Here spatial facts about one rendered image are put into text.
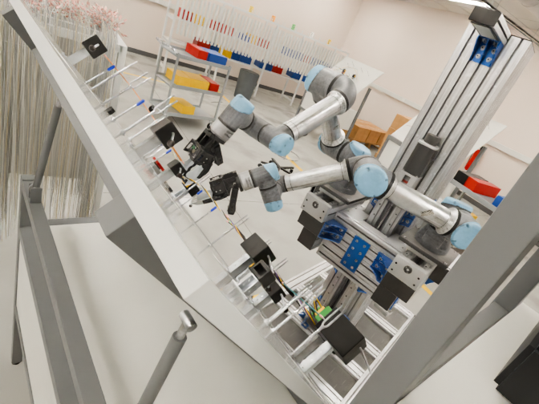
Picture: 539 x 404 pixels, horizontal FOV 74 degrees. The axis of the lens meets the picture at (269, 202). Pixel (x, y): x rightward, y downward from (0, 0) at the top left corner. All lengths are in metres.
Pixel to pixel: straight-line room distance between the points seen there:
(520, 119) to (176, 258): 8.28
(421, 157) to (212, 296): 1.57
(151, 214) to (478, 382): 0.45
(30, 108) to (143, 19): 7.76
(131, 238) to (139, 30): 9.12
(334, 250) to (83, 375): 1.29
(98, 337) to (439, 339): 1.00
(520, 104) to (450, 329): 8.17
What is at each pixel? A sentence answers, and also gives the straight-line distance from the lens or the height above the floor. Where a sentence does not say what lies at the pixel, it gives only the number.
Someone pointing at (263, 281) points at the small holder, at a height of 1.37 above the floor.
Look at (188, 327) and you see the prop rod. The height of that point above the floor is 1.36.
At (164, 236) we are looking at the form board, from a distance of 0.24.
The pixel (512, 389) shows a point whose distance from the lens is 0.55.
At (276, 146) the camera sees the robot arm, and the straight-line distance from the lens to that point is 1.19.
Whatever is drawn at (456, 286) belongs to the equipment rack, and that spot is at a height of 1.61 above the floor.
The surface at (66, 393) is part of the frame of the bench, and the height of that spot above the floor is 0.80.
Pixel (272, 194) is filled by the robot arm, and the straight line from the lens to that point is 1.41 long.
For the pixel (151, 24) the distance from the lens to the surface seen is 9.46.
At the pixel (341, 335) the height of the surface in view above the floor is 1.24.
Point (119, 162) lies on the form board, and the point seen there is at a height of 1.61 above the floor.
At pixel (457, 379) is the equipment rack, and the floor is 1.46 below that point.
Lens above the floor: 1.75
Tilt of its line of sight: 25 degrees down
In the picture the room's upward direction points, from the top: 23 degrees clockwise
